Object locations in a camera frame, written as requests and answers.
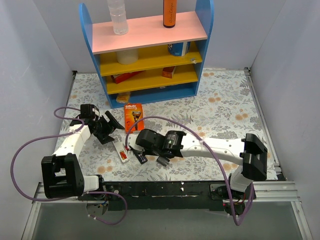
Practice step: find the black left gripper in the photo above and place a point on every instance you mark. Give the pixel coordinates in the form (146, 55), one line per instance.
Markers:
(106, 129)

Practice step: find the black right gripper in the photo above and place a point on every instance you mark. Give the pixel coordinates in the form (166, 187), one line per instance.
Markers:
(144, 150)

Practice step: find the black battery cover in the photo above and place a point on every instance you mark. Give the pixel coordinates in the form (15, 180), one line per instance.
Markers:
(163, 161)

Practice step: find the black remote control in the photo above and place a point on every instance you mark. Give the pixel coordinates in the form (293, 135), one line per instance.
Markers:
(140, 156)

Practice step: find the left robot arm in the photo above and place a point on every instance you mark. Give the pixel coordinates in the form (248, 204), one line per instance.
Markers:
(61, 172)

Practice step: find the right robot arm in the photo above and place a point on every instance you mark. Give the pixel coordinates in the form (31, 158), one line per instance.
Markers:
(249, 153)

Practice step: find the orange razor box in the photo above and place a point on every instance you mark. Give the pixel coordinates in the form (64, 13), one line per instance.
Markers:
(133, 112)

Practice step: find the yellow packet on shelf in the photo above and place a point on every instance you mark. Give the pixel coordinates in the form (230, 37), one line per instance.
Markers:
(123, 98)

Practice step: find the red box on shelf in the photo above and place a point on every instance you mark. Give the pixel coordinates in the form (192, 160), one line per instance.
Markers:
(119, 78)

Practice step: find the floral table mat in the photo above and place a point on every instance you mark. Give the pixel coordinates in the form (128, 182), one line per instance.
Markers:
(223, 108)

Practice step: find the orange box on shelf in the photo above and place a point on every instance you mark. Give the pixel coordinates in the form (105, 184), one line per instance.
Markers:
(168, 72)

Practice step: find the white cup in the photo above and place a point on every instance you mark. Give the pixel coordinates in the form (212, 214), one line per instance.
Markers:
(127, 57)

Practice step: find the blue shelf unit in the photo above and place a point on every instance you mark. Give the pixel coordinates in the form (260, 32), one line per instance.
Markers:
(151, 38)

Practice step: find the blue white can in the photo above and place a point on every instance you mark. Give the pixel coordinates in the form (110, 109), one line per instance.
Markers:
(179, 49)

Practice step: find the clear plastic bottle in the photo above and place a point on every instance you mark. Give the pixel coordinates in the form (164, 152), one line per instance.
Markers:
(118, 16)

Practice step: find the orange cologne bottle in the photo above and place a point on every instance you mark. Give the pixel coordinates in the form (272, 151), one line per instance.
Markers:
(169, 13)

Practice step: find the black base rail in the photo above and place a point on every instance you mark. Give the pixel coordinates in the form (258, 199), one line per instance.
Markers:
(162, 195)

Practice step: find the aluminium frame rail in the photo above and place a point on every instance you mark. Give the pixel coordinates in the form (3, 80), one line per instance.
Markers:
(276, 214)

